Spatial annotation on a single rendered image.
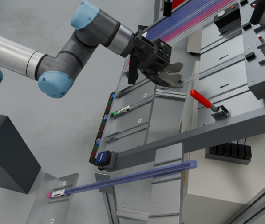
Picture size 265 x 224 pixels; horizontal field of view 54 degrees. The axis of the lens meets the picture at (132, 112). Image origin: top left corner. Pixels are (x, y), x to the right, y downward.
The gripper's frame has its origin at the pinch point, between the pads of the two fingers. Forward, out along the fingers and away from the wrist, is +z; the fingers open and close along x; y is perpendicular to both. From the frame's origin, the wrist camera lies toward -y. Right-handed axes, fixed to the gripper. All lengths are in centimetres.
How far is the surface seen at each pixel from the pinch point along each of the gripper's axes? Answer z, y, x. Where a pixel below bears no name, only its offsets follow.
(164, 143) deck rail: -0.7, -2.0, -20.6
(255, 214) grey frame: 42.5, -7.6, -24.5
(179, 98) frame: 39, -49, 49
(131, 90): -4.5, -23.4, 9.9
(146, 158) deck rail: 1.0, -12.2, -20.9
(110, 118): -7.2, -29.2, -2.1
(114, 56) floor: 7, -107, 113
